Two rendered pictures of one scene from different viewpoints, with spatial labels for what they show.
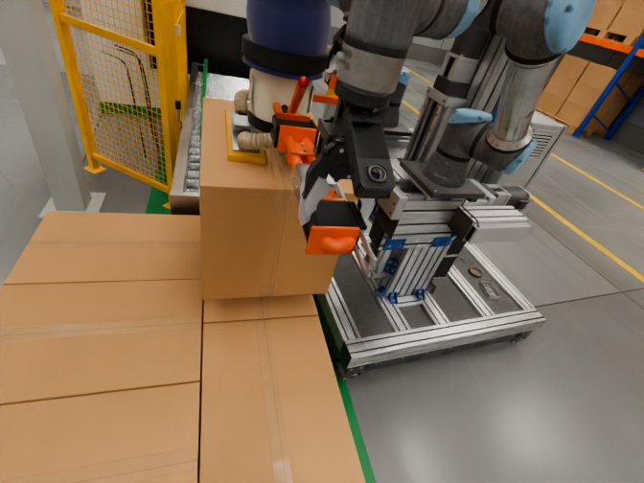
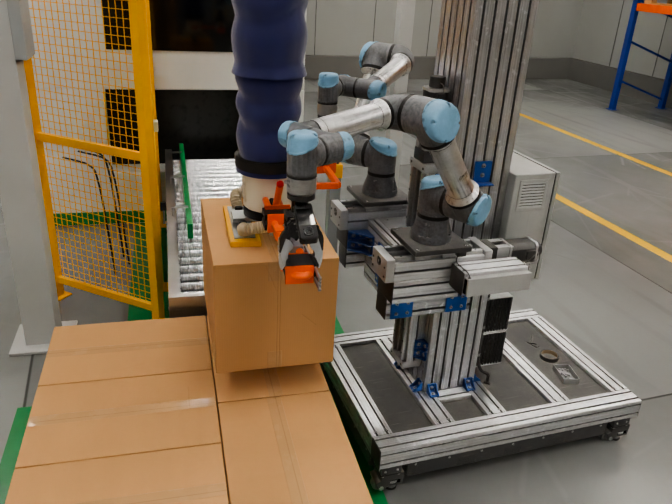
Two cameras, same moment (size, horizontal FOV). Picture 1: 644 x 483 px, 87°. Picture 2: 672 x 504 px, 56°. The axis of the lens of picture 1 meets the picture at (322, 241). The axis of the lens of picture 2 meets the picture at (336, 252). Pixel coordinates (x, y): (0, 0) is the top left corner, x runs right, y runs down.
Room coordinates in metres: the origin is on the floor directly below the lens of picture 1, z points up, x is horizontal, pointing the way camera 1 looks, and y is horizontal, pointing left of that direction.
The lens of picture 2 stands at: (-1.04, -0.30, 1.94)
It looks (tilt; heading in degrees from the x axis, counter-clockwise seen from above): 25 degrees down; 8
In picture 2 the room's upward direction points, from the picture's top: 3 degrees clockwise
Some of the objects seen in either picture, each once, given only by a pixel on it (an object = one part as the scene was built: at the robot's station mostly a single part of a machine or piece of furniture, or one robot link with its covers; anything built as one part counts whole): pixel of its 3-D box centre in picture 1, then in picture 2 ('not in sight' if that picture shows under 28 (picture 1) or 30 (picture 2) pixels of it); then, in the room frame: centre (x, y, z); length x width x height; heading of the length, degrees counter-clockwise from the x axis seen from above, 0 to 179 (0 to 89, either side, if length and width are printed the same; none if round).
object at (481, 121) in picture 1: (466, 131); (437, 194); (1.13, -0.35, 1.20); 0.13 x 0.12 x 0.14; 53
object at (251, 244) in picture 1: (263, 193); (263, 275); (0.99, 0.24, 0.87); 0.60 x 0.40 x 0.40; 24
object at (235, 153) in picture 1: (243, 128); (240, 220); (0.95, 0.31, 1.10); 0.34 x 0.10 x 0.05; 23
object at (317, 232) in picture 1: (326, 224); (296, 268); (0.43, 0.00, 1.20); 0.08 x 0.07 x 0.05; 23
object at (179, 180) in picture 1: (189, 118); (171, 218); (2.29, 1.15, 0.50); 2.31 x 0.05 x 0.19; 23
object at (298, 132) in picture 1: (293, 132); (279, 218); (0.76, 0.13, 1.20); 0.10 x 0.08 x 0.06; 113
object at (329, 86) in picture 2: not in sight; (328, 88); (1.35, 0.09, 1.50); 0.09 x 0.08 x 0.11; 163
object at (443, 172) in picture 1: (448, 163); (432, 224); (1.14, -0.35, 1.09); 0.15 x 0.15 x 0.10
